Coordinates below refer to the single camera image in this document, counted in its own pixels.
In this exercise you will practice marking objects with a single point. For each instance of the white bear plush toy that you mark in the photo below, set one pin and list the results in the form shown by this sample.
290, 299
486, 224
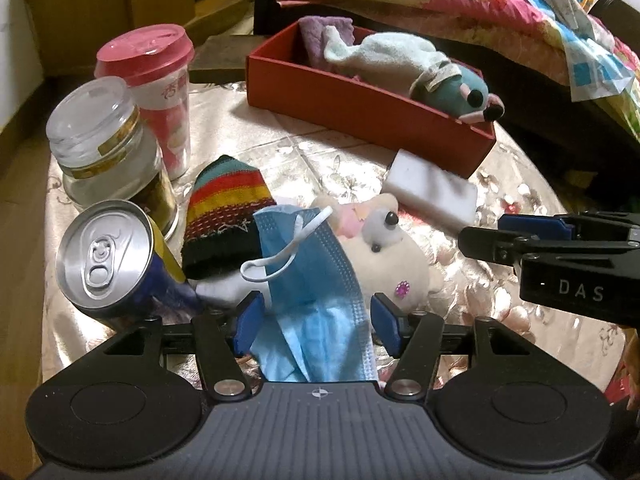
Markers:
385, 258

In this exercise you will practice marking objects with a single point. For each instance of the blue aluminium drink can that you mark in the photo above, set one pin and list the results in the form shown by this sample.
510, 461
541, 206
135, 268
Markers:
114, 266

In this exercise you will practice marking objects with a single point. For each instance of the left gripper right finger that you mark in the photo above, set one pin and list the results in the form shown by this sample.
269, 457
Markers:
396, 329

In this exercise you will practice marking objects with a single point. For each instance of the blue surgical face mask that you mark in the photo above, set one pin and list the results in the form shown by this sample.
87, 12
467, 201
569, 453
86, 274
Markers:
317, 326

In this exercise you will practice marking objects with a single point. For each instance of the red rectangular box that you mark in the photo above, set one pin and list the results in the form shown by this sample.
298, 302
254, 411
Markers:
278, 79

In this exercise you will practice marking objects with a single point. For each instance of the white sponge block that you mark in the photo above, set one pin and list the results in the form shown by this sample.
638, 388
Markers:
436, 194
225, 290

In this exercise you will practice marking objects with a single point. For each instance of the pink lidded paper cup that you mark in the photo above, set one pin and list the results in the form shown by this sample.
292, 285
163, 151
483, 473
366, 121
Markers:
153, 61

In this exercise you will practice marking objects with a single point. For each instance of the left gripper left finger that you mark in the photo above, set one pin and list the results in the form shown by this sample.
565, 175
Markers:
242, 323

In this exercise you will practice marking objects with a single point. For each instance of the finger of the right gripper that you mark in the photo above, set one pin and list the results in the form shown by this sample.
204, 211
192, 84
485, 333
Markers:
545, 228
532, 253

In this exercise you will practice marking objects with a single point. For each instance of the floral satin tablecloth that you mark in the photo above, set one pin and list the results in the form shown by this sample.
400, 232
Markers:
299, 161

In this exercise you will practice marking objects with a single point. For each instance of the pink floral quilt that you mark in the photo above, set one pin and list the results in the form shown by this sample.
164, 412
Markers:
557, 38

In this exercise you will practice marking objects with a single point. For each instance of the clear glass jar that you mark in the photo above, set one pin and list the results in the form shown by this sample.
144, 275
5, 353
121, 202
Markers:
106, 152

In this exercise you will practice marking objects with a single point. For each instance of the purple washcloth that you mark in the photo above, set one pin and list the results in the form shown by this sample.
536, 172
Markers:
313, 30

